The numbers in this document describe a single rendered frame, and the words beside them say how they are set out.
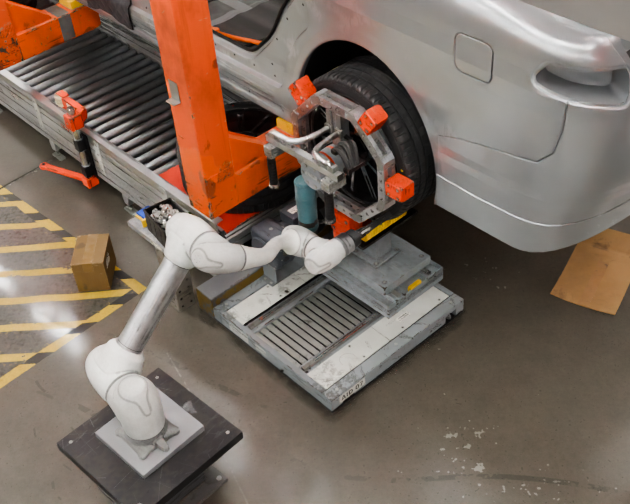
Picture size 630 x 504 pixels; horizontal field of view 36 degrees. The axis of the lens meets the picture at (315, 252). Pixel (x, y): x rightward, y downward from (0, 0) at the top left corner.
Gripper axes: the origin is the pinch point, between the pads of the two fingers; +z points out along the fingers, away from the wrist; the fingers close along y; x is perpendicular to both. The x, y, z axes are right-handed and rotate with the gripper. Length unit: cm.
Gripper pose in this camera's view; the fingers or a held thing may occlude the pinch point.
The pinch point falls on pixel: (384, 217)
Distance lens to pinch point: 395.7
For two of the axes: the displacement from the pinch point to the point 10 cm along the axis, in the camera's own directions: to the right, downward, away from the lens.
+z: 7.3, -4.8, 4.7
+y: 4.3, -2.1, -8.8
